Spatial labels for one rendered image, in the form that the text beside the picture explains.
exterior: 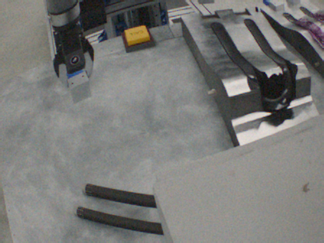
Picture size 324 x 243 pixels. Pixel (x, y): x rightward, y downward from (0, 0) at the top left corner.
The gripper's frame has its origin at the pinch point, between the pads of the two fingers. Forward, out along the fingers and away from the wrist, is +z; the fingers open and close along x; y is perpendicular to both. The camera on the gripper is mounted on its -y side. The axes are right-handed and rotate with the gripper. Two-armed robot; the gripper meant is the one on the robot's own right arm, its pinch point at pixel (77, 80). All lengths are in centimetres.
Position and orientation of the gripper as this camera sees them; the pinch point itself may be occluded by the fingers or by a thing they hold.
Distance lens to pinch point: 119.2
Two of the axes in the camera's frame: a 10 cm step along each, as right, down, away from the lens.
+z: 0.9, 6.3, 7.7
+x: -9.2, 3.5, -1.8
